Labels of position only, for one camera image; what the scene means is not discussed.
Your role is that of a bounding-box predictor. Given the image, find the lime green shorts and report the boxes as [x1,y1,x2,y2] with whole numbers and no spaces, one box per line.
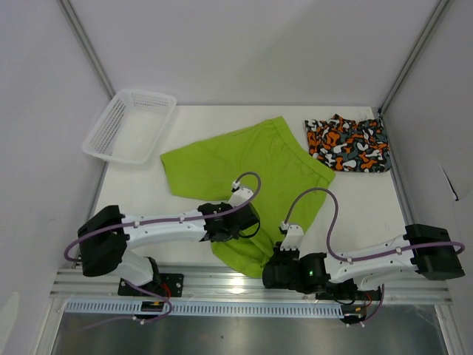
[160,117,336,278]

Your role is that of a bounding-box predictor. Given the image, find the white plastic basket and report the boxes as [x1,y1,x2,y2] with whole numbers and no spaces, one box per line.
[81,89,177,165]

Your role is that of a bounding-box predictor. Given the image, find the orange camouflage shorts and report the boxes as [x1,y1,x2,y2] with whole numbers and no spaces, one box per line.
[304,114,392,173]

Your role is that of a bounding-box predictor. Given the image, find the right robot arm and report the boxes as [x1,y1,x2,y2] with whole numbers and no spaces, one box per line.
[262,223,465,300]

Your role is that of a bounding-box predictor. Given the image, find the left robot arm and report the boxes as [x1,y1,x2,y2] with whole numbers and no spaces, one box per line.
[78,203,261,296]

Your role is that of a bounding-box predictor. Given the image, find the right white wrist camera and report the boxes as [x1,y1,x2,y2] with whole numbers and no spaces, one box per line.
[279,222,304,251]

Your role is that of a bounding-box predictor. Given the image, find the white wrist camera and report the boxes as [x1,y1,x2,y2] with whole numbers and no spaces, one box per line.
[228,181,253,207]
[279,222,304,251]

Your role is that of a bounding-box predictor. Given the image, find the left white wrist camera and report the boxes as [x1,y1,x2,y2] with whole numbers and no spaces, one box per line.
[228,181,253,207]

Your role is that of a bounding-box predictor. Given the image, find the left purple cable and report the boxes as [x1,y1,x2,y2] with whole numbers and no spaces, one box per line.
[63,172,262,326]

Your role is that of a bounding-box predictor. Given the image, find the purple cable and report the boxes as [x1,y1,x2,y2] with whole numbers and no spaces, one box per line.
[280,187,466,328]
[63,172,262,326]

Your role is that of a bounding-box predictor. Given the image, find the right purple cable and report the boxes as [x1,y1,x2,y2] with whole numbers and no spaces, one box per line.
[280,187,466,328]

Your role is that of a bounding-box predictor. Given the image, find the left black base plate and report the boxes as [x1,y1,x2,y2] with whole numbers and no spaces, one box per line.
[118,274,184,297]

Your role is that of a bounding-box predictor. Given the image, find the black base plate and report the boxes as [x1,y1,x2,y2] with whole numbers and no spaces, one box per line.
[315,284,381,302]
[118,274,184,297]

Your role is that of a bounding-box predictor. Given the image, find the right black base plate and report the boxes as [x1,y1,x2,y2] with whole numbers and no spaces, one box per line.
[315,284,381,302]

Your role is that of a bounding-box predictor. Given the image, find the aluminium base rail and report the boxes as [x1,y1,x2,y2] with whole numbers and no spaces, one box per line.
[50,266,452,305]

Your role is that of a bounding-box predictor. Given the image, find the right aluminium side rail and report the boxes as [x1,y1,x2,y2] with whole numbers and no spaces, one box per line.
[372,107,432,274]

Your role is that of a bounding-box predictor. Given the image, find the white slotted cable duct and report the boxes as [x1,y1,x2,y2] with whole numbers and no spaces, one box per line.
[64,299,344,319]

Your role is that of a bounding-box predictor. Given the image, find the left aluminium corner post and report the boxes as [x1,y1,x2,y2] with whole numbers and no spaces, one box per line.
[56,0,116,99]

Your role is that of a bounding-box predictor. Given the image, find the aluminium corner post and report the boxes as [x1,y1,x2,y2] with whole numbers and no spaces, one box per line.
[377,0,454,118]
[56,0,116,99]

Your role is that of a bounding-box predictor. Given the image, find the right aluminium corner post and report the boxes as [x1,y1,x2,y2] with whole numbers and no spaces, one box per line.
[377,0,454,118]

